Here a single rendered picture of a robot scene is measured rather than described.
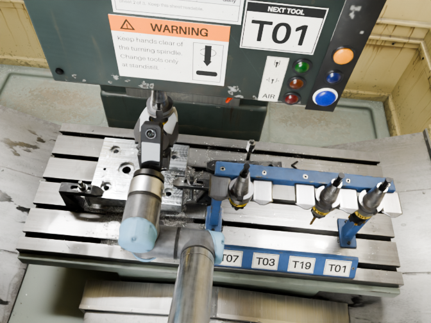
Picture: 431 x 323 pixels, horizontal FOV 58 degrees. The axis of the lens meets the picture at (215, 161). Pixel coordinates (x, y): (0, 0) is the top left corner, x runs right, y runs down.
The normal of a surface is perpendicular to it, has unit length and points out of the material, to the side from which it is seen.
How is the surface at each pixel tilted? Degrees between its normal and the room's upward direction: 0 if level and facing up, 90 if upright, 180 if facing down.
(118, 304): 8
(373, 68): 90
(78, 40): 90
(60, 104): 0
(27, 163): 24
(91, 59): 90
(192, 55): 90
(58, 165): 0
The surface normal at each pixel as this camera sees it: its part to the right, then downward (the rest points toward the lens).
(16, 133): 0.46, -0.46
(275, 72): -0.07, 0.83
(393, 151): -0.36, -0.54
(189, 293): -0.01, -0.91
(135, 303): -0.07, -0.56
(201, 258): 0.35, -0.84
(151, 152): -0.08, 0.46
